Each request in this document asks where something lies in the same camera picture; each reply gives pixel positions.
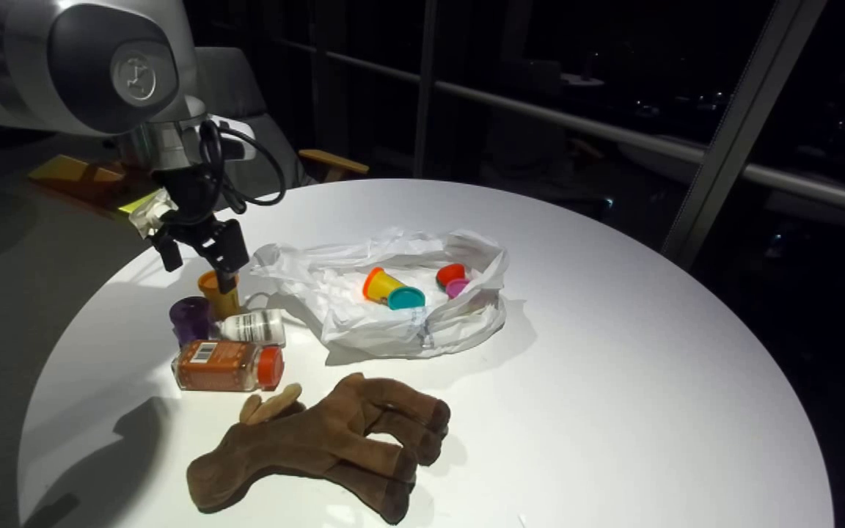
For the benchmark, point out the teal lid play-doh tub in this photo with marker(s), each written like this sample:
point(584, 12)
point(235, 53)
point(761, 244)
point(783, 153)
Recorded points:
point(405, 296)

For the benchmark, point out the red lid play-doh tub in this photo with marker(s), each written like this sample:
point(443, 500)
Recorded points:
point(449, 273)

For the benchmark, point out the pink lid play-doh tub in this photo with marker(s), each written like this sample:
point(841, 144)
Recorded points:
point(455, 288)

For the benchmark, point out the white plastic bag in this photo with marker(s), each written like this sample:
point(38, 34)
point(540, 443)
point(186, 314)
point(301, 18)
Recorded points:
point(320, 286)

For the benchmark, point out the metal window rail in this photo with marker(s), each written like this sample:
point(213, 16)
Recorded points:
point(716, 164)

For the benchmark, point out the yellow wrist camera box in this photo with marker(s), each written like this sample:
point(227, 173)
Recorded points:
point(147, 211)

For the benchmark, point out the white pill bottle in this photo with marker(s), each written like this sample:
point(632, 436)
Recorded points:
point(252, 327)

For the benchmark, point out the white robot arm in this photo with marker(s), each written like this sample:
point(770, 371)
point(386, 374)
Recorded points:
point(126, 71)

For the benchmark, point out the yellow play-doh tub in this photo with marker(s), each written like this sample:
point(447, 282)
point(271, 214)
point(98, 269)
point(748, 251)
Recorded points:
point(220, 296)

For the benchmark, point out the brown plush moose toy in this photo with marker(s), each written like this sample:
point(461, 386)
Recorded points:
point(364, 436)

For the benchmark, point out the brown spice bottle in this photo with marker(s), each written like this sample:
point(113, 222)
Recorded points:
point(227, 367)

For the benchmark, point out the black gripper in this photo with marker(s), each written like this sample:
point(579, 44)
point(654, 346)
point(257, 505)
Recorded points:
point(192, 222)

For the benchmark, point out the orange lid play-doh tub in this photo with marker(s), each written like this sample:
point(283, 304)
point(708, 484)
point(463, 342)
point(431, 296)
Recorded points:
point(378, 286)

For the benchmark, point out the purple play-doh tub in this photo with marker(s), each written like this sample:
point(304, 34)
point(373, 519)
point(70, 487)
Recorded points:
point(192, 318)

